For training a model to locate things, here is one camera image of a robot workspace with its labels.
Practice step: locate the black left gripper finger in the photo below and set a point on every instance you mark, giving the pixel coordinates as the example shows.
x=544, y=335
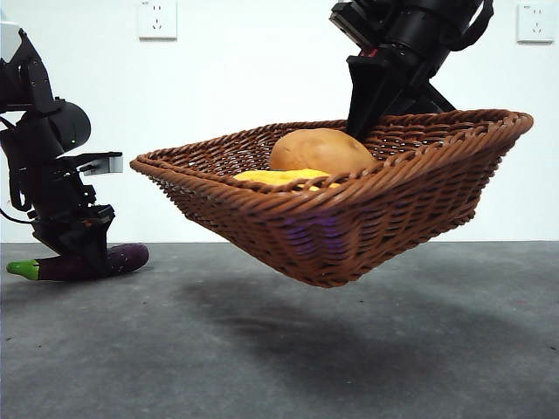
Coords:
x=89, y=249

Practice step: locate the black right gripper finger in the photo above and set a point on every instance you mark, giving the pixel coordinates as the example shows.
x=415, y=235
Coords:
x=436, y=95
x=369, y=91

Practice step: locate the purple eggplant with green stem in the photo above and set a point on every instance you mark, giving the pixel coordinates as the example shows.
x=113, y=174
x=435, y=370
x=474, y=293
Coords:
x=126, y=257

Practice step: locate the brown potato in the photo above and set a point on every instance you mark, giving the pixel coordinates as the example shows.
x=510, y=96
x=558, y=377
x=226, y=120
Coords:
x=323, y=148

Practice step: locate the brown wicker basket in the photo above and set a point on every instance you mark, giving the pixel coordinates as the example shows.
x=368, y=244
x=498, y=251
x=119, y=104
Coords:
x=349, y=227

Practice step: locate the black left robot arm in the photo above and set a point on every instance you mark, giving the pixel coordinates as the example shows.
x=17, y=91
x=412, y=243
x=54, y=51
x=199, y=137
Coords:
x=65, y=126

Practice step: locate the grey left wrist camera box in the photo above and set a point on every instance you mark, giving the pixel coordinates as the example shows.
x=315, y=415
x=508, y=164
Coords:
x=114, y=165

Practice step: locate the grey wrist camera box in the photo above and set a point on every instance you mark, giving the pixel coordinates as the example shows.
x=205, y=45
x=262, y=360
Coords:
x=349, y=24
x=114, y=165

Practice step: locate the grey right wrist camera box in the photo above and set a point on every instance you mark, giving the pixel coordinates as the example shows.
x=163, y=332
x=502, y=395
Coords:
x=349, y=24

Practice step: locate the white wall socket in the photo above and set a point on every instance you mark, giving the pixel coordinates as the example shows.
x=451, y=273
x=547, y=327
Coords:
x=535, y=24
x=158, y=19

